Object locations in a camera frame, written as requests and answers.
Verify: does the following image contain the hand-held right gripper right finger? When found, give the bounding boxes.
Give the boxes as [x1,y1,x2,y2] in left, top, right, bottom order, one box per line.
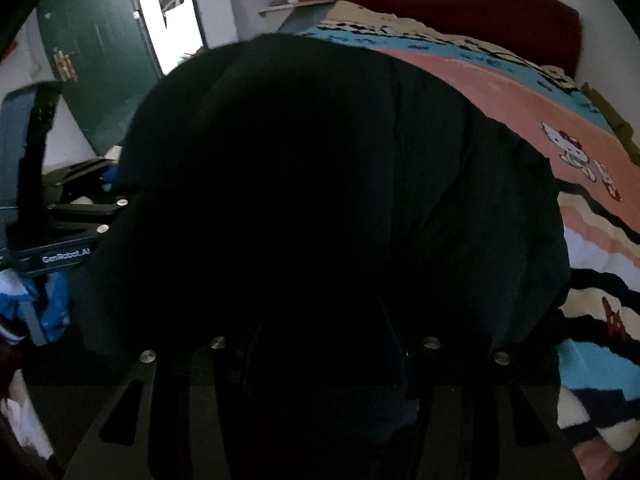
[400,337,586,480]

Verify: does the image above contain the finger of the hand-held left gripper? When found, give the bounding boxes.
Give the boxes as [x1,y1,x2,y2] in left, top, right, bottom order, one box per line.
[42,158,122,187]
[20,199,131,251]

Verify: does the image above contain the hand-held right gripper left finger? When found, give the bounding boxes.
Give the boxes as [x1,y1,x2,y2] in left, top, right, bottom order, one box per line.
[65,337,261,480]

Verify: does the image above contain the black hooded jacket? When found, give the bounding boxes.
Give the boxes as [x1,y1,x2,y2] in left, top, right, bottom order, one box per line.
[67,32,573,480]

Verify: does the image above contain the person's left hand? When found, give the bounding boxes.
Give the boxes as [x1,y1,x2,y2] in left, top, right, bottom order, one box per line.
[37,272,70,346]

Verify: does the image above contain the grey blue bag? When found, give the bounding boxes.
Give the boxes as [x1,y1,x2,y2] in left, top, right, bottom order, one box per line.
[0,82,63,251]

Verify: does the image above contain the dark green door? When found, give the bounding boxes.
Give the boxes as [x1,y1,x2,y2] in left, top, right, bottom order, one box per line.
[37,0,166,156]

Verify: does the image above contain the pink cartoon printed blanket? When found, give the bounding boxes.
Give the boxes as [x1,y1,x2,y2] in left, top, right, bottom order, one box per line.
[300,0,640,480]

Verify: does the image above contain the brown cardboard pieces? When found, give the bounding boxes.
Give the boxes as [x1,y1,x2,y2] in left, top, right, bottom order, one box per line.
[580,82,640,161]

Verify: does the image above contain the dark red headboard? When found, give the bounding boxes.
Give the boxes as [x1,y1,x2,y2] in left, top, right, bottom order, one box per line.
[336,0,582,78]

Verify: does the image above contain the white wall shelf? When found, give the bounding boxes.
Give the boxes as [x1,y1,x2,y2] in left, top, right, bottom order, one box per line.
[257,0,337,36]

